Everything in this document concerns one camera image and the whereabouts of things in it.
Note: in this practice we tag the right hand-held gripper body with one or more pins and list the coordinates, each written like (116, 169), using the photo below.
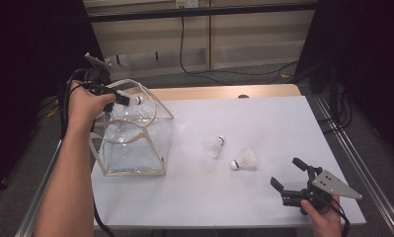
(332, 184)

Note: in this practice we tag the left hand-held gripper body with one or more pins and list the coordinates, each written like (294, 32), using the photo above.
(97, 74)

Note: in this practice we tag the white feather shuttlecock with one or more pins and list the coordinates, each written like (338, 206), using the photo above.
(214, 147)
(245, 161)
(139, 100)

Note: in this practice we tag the clear plastic bag beige trim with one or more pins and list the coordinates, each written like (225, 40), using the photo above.
(135, 144)

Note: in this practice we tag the person's left hand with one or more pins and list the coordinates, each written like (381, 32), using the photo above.
(84, 108)

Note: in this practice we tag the person's right hand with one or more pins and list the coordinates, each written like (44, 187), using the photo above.
(326, 223)

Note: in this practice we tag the black curtain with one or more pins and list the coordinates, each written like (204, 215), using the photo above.
(26, 65)
(375, 65)

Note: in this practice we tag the dark round table grommet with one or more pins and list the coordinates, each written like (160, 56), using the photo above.
(243, 96)

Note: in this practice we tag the aluminium floor rail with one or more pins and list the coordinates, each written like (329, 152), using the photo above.
(26, 223)
(365, 164)

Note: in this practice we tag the white wall socket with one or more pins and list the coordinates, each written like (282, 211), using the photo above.
(186, 3)

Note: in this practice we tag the black frame bar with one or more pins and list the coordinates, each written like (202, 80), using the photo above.
(201, 12)

